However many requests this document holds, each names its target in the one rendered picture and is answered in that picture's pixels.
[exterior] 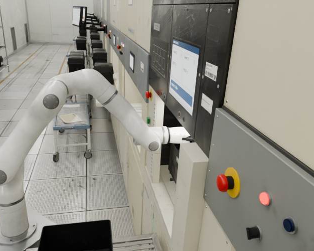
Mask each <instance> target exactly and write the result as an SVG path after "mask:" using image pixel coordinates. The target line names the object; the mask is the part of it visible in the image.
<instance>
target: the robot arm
mask: <svg viewBox="0 0 314 251"><path fill-rule="evenodd" d="M81 94H91V95H92V96H93V97H94V98H95V99H96V100H97V101H98V102H99V103H101V104H102V105H103V106H104V107H105V108H106V109H107V110H108V111H109V112H110V113H111V114H112V115H113V116H114V117H116V118H117V119H118V120H119V121H120V122H121V124H122V125H123V126H124V128H125V129H126V130H127V132H128V133H129V134H130V135H131V136H132V137H133V143H134V145H141V146H142V147H143V148H144V149H146V150H147V151H150V152H156V151H158V150H159V149H160V146H161V144H167V143H169V142H170V143H190V141H193V138H191V136H190V135H189V133H188V132H187V131H186V130H185V128H184V127H170V128H168V127H166V126H155V127H148V126H147V124H146V123H145V122H144V121H143V119H142V118H141V117H140V115H139V114H138V113H137V111H136V110H135V109H134V107H133V106H132V105H131V104H130V103H129V102H128V101H127V100H126V99H125V98H124V97H123V96H122V95H121V94H120V93H119V92H118V91H117V90H116V89H115V88H114V87H113V85H112V84H111V83H110V82H109V81H108V80H107V79H106V78H105V77H104V76H103V75H102V74H100V73H99V72H98V71H96V70H94V69H82V70H79V71H75V72H71V73H65V74H60V75H57V76H55V77H53V78H51V79H49V80H48V81H47V82H46V83H45V84H44V86H43V88H42V89H41V91H40V92H39V94H38V95H37V97H36V98H35V99H34V101H33V102H32V104H31V105H30V106H29V108H28V109H27V111H26V112H25V113H24V115H23V116H22V118H21V119H20V121H19V122H18V123H17V125H16V126H15V128H14V129H13V131H12V132H11V134H10V135H9V137H8V138H7V139H6V141H5V142H4V143H3V145H1V146H0V244H1V245H13V244H17V243H20V242H23V241H25V240H26V239H28V238H29V237H31V236H32V235H33V233H34V232H35V230H36V228H37V222H36V220H35V219H34V218H33V217H31V216H28V215H27V209H26V202H25V195H24V188H23V179H24V160H25V158H26V156H27V154H28V153H29V151H30V150H31V148H32V146H33V145H34V143H35V142H36V140H37V139H38V138H39V136H40V135H41V133H42V132H43V131H44V129H45V128H46V127H47V125H48V124H49V123H50V122H51V121H52V120H53V119H54V118H55V117H56V116H57V114H58V113H59V112H60V110H61V109H62V107H63V106H64V104H65V101H66V98H67V97H69V96H72V95H81Z"/></svg>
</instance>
